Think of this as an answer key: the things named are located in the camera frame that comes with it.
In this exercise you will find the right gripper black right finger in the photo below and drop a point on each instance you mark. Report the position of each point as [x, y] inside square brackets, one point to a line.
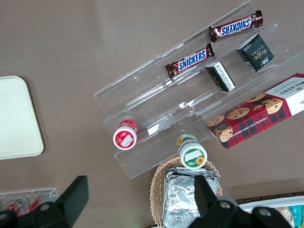
[206, 202]

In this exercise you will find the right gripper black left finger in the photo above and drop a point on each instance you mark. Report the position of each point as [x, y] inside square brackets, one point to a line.
[69, 202]

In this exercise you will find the light oval wicker basket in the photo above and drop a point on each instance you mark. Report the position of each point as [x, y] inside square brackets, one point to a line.
[156, 194]

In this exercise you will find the beige plastic tray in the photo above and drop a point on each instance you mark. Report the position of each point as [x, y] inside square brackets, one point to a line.
[16, 118]

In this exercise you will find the clear acrylic bottle rack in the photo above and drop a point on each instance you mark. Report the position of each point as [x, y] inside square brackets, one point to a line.
[47, 192]

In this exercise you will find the stack of foil containers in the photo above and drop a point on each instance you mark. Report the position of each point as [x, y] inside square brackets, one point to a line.
[178, 202]

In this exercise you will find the green lid yoghurt cup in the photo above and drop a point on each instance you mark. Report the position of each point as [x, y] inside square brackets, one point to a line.
[193, 155]

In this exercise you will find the red cola bottle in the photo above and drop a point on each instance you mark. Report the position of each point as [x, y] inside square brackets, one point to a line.
[20, 203]

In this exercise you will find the white rectangular bin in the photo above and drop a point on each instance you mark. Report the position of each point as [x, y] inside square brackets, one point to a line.
[261, 202]

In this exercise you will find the clear rice cracker bag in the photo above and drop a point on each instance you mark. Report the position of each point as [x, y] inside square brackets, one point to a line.
[283, 215]

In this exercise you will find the red lid yoghurt cup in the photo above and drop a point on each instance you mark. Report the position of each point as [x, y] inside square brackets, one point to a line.
[124, 139]

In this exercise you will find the teal snack packet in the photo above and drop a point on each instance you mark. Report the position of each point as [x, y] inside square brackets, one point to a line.
[298, 216]

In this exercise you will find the red tartan cookie box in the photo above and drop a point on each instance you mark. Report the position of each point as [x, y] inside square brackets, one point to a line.
[256, 114]

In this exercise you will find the clear acrylic stepped riser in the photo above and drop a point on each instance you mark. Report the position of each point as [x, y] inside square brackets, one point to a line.
[273, 31]
[147, 99]

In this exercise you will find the small black white box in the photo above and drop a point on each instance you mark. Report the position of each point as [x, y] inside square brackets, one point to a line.
[221, 76]

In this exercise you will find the Snickers chocolate bar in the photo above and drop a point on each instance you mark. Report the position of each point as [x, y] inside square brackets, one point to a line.
[235, 26]
[190, 61]

